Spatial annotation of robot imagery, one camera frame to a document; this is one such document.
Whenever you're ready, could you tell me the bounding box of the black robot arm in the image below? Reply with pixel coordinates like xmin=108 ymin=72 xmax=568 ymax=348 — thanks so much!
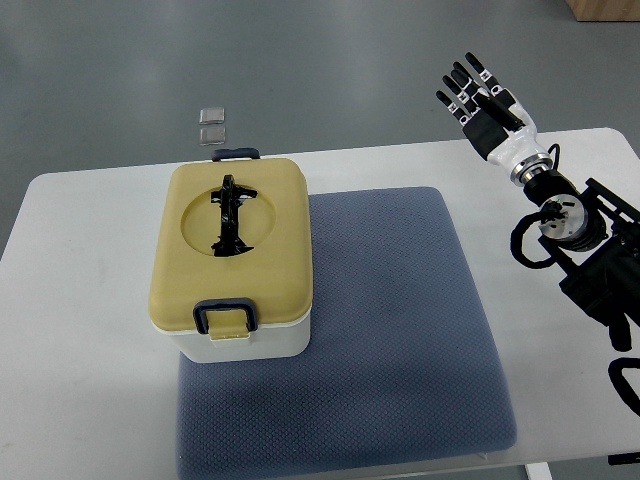
xmin=510 ymin=144 xmax=639 ymax=353

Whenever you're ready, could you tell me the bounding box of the white table leg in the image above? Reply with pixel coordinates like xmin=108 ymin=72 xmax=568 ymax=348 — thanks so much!
xmin=524 ymin=462 xmax=553 ymax=480

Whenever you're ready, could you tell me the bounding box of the yellow box lid black handle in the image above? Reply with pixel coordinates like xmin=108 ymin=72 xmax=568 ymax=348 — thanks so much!
xmin=149 ymin=158 xmax=313 ymax=343

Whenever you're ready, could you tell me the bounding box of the blue grey fabric mat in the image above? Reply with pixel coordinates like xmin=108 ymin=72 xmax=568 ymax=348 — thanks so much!
xmin=176 ymin=187 xmax=517 ymax=479

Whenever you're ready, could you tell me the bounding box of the wooden box corner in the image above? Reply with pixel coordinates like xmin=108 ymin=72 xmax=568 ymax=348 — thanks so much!
xmin=566 ymin=0 xmax=639 ymax=22

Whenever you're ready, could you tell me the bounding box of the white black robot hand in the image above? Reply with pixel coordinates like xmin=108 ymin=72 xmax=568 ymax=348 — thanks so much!
xmin=436 ymin=52 xmax=553 ymax=186

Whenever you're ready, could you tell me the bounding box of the upper metal floor plate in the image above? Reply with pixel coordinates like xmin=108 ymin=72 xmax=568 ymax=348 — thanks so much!
xmin=199 ymin=107 xmax=225 ymax=125

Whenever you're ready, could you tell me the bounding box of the white storage box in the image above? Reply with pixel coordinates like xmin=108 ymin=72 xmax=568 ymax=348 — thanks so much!
xmin=154 ymin=309 xmax=311 ymax=363

